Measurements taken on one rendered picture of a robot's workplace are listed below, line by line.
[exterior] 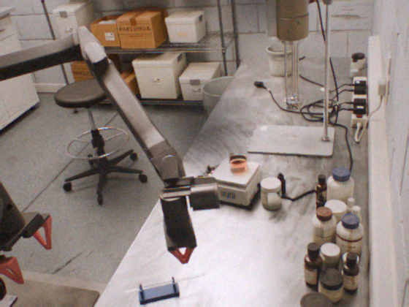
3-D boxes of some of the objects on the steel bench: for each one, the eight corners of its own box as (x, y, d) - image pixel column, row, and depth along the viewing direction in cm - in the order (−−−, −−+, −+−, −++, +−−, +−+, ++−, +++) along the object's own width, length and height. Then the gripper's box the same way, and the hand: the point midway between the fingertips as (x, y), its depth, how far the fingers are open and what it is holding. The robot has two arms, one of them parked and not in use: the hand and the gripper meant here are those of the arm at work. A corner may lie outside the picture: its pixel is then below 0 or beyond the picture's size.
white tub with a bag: (290, 79, 213) (289, 34, 202) (262, 76, 220) (260, 33, 209) (300, 68, 223) (300, 25, 212) (274, 66, 230) (272, 24, 219)
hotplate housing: (189, 196, 143) (186, 176, 139) (208, 175, 153) (205, 154, 148) (255, 210, 133) (253, 189, 129) (269, 186, 143) (269, 165, 139)
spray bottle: (356, 74, 208) (358, 52, 203) (358, 77, 205) (360, 55, 200) (348, 75, 209) (350, 53, 203) (350, 78, 206) (351, 56, 200)
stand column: (320, 142, 160) (325, -78, 124) (321, 137, 162) (326, -79, 126) (329, 142, 159) (335, -79, 123) (329, 138, 162) (336, -80, 125)
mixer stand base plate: (245, 153, 161) (245, 150, 161) (256, 126, 177) (256, 124, 177) (331, 157, 153) (331, 155, 152) (335, 129, 168) (335, 126, 168)
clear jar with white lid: (277, 196, 138) (276, 175, 134) (285, 207, 133) (284, 186, 129) (258, 201, 137) (257, 180, 133) (266, 213, 132) (264, 191, 128)
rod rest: (139, 303, 109) (136, 293, 107) (139, 293, 111) (136, 283, 110) (180, 294, 110) (177, 284, 108) (178, 284, 112) (176, 274, 111)
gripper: (158, 199, 103) (168, 250, 111) (161, 227, 94) (172, 280, 102) (187, 194, 103) (195, 244, 111) (193, 221, 95) (202, 274, 103)
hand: (184, 259), depth 106 cm, fingers closed
